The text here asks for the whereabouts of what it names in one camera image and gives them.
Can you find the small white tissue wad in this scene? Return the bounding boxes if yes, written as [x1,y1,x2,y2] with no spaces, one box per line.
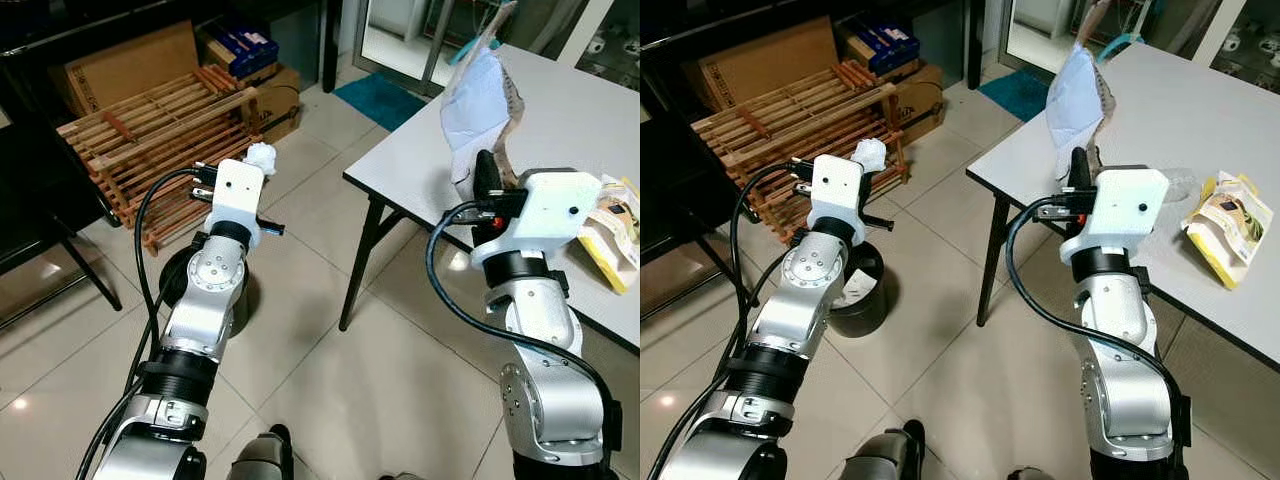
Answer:
[243,142,280,180]
[852,137,890,172]

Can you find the torn white paper envelope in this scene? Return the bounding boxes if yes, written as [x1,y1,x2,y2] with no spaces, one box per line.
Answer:
[1044,0,1117,187]
[439,0,529,202]

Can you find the black rubbish bin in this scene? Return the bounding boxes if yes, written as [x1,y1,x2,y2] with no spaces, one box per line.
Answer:
[827,239,890,340]
[157,244,254,339]

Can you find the black metal table leg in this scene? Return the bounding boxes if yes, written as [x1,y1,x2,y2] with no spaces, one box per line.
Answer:
[338,193,433,333]
[976,188,1046,328]

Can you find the blue floor mat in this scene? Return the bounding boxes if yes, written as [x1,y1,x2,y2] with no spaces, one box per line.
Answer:
[977,69,1057,125]
[332,72,428,133]

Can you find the clear plastic bottle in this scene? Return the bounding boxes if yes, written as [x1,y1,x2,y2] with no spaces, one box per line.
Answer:
[1160,166,1217,207]

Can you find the yellow snack bag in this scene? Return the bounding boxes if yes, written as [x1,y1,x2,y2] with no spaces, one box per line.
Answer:
[577,177,641,296]
[1179,171,1274,292]

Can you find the open brown cardboard box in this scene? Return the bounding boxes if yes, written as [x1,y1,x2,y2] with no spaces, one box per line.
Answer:
[839,24,947,147]
[199,26,303,144]

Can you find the teal plastic object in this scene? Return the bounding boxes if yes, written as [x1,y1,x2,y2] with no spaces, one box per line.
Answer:
[1094,33,1143,63]
[448,33,493,68]

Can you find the wooden slatted rack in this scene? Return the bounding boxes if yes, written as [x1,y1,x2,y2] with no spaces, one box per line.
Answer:
[56,64,265,257]
[689,59,913,247]

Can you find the white glass-door cabinet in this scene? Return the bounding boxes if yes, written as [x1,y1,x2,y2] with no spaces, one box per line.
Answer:
[545,0,641,94]
[1190,0,1280,97]

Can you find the blue packs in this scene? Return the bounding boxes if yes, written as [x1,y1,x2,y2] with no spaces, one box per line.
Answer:
[213,18,280,78]
[858,20,922,78]

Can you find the black desk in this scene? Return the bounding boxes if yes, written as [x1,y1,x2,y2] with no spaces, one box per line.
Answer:
[0,95,124,332]
[640,70,763,316]

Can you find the large flat cardboard box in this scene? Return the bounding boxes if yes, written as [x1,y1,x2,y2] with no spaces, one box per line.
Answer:
[694,16,843,113]
[49,19,202,118]

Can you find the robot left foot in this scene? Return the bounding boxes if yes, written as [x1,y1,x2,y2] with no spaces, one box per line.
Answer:
[843,419,927,480]
[227,424,297,480]

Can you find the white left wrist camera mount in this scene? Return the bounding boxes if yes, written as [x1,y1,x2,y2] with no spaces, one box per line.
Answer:
[807,154,867,247]
[205,158,268,240]

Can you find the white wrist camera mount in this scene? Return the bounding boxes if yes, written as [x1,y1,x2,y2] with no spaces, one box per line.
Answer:
[1059,167,1172,264]
[807,154,867,247]
[469,169,604,268]
[205,158,268,240]

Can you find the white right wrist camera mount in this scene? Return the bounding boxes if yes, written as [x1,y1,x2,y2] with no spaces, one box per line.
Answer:
[1059,167,1172,264]
[469,169,604,268]

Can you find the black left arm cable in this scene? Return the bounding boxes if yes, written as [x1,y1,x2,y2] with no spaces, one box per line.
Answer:
[688,158,817,480]
[78,166,217,480]

